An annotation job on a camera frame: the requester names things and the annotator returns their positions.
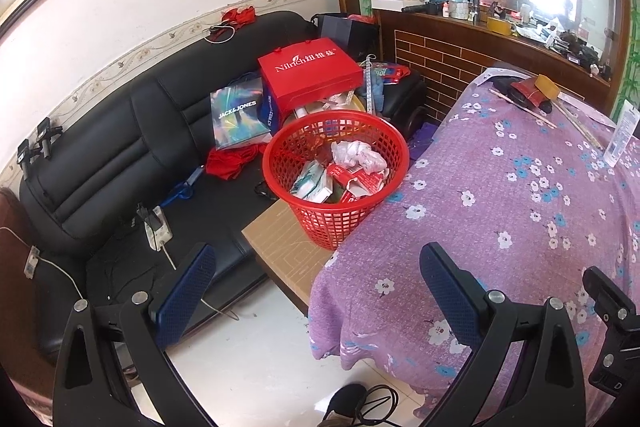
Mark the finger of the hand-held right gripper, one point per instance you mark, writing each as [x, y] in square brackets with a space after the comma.
[607, 302]

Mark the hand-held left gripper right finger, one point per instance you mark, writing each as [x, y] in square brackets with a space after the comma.
[447, 297]

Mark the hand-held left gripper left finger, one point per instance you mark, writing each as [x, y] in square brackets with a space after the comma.
[185, 297]

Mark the red plastic basket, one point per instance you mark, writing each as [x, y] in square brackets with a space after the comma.
[325, 222]

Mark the red and white carton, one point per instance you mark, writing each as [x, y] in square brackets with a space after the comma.
[355, 182]

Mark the white plastic wrap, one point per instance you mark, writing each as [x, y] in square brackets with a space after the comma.
[357, 154]

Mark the white striped plastic package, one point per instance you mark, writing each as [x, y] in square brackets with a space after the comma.
[310, 182]

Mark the white power strip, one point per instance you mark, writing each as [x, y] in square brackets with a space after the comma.
[159, 232]

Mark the purple floral tablecloth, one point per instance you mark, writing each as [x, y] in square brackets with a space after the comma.
[475, 232]

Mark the blue scissors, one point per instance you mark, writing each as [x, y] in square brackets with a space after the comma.
[182, 192]

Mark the flat cardboard box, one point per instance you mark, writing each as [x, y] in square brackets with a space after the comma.
[285, 252]

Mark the red cloth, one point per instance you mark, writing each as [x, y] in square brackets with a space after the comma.
[225, 164]
[237, 16]

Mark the black shoe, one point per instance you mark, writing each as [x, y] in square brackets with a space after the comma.
[345, 402]

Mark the black leather sofa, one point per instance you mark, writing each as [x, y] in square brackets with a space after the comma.
[100, 157]

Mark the white lotion tube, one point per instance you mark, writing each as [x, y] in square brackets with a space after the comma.
[620, 137]

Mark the holographic shopping bag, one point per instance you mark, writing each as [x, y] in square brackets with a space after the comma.
[235, 117]

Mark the wooden chopstick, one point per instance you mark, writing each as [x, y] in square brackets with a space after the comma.
[522, 108]

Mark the dark red packet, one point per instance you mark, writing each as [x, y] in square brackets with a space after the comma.
[527, 93]

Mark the red gift bag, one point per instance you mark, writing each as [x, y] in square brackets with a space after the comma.
[310, 77]

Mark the black shopping bag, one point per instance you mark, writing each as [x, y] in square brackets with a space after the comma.
[345, 37]

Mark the black clamp mount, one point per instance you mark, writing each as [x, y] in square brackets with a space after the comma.
[25, 157]
[47, 134]

